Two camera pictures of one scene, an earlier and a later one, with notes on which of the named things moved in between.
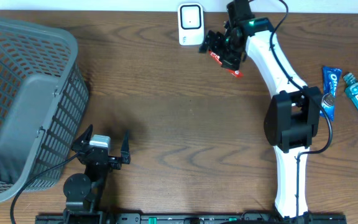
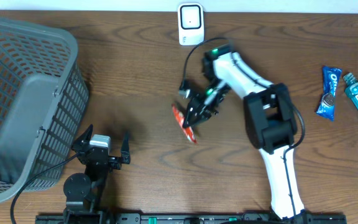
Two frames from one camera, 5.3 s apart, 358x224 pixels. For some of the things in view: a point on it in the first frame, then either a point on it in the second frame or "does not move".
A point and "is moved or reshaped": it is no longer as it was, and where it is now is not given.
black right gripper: (232, 61) -> (191, 107)
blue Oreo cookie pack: (330, 76) does not move
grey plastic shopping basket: (34, 98) does not move
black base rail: (250, 218) does not move
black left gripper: (115, 164) does not move
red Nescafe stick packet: (236, 73) is moved or reshaped
